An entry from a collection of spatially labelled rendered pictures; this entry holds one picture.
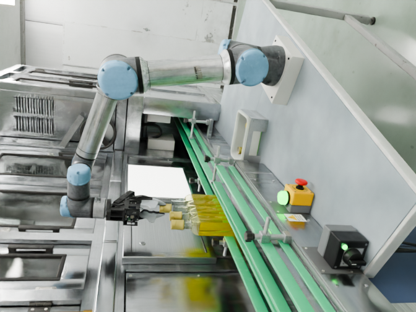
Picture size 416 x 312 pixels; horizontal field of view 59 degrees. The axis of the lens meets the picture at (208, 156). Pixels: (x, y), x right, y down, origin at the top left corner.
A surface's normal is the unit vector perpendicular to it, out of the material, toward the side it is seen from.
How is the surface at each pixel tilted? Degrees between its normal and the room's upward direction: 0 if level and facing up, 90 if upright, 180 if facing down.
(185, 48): 90
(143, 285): 90
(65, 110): 90
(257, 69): 100
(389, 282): 90
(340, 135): 0
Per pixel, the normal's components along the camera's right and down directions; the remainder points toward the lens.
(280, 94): 0.14, 0.63
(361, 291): 0.15, -0.94
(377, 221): -0.97, -0.07
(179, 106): 0.19, 0.34
